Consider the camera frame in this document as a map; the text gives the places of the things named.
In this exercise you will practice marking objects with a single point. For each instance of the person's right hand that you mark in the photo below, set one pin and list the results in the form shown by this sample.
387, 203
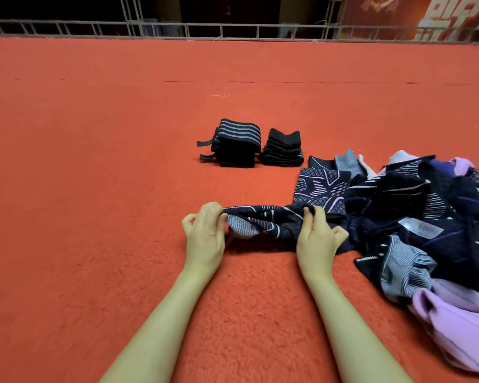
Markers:
319, 247

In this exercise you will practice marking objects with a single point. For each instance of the person's left hand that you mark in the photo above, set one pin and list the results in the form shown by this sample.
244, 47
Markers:
206, 239

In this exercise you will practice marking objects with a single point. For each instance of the single navy white-patterned sock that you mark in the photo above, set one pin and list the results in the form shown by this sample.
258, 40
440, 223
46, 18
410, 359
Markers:
263, 221

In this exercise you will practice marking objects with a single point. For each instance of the person's left forearm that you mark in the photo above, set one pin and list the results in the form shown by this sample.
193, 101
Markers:
160, 339

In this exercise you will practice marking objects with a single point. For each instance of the person's right forearm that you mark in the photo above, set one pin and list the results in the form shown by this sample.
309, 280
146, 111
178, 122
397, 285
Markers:
359, 339

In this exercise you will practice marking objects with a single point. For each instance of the heap of dark patterned socks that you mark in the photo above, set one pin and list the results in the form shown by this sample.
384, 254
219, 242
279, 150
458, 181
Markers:
415, 211

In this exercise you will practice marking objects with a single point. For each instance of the grey metal truss tower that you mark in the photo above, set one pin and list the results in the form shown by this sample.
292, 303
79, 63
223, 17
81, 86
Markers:
132, 16
335, 16

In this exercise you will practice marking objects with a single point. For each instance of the dark brown door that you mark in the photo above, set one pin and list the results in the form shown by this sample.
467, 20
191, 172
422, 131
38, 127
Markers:
227, 8

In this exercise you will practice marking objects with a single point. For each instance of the red banner with white print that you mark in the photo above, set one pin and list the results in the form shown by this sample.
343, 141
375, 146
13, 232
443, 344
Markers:
383, 12

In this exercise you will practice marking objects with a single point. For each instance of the grey metal railing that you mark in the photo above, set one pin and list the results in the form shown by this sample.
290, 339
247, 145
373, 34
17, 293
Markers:
64, 28

